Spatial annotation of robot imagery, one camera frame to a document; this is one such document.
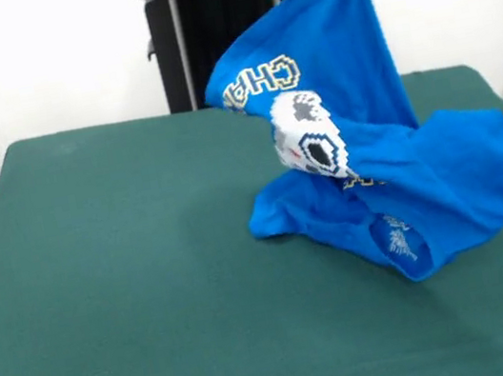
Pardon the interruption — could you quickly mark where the blue printed t-shirt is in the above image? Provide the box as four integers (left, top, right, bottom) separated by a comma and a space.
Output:
188, 0, 503, 313

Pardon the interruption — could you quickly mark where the dark green table cloth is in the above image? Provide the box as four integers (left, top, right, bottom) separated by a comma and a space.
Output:
0, 57, 503, 376

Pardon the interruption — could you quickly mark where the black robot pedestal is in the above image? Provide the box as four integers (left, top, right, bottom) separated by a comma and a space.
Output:
122, 0, 342, 120

